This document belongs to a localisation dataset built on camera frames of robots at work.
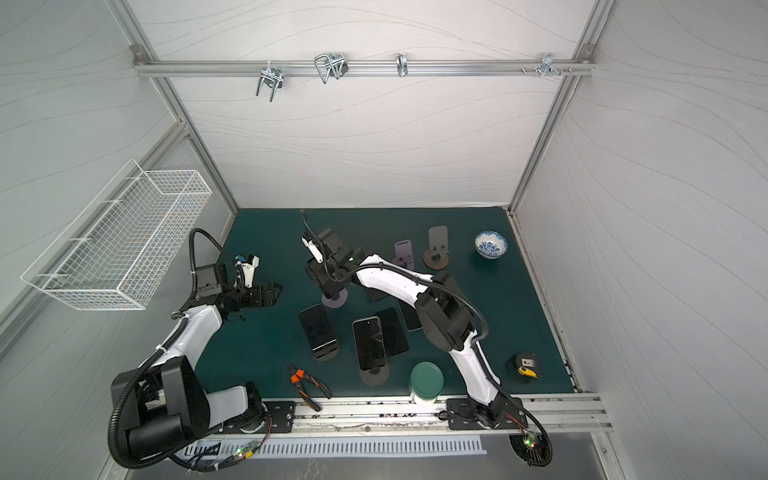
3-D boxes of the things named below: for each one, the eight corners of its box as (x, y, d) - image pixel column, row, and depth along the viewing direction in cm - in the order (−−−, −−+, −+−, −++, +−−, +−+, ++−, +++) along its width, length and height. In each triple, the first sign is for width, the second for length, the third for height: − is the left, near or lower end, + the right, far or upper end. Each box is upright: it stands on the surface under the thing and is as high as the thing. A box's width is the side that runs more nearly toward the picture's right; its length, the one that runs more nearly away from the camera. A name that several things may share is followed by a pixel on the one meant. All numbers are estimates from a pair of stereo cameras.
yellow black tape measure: (516, 373, 82) (520, 370, 80) (516, 352, 86) (519, 348, 83) (534, 378, 81) (539, 375, 79) (533, 356, 85) (537, 353, 83)
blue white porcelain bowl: (475, 260, 108) (478, 252, 104) (470, 240, 114) (473, 231, 110) (505, 261, 108) (510, 252, 104) (499, 240, 114) (503, 231, 110)
